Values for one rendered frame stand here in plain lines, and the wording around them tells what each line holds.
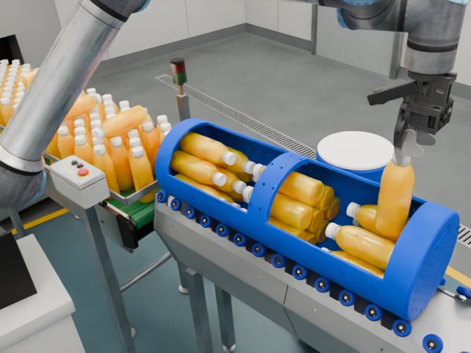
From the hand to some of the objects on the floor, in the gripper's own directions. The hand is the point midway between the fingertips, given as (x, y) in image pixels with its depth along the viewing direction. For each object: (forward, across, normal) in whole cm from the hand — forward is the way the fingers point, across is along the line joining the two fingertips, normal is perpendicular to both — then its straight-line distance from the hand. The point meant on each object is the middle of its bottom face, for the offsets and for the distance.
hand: (401, 155), depth 102 cm
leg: (+138, -5, +71) cm, 155 cm away
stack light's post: (+138, +38, +116) cm, 184 cm away
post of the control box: (+138, -27, +98) cm, 172 cm away
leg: (+137, +9, +71) cm, 155 cm away
